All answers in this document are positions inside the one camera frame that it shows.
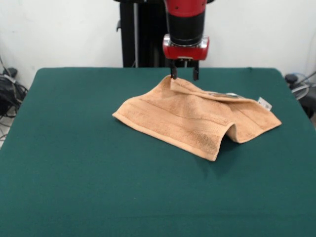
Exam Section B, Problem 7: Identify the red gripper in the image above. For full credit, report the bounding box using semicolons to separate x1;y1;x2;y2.
162;34;211;81

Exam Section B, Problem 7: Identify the tan terry towel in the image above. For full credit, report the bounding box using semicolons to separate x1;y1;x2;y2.
112;75;282;163

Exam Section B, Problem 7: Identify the grey stand base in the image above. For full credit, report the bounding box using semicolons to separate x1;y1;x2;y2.
2;67;18;78
284;72;316;101

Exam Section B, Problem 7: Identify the dark green table cloth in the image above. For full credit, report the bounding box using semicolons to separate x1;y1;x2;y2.
0;67;316;237

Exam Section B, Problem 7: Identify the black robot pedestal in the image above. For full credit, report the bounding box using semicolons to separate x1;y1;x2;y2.
115;0;205;68

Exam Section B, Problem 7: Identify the black cable tangle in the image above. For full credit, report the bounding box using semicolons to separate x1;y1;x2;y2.
0;74;28;119

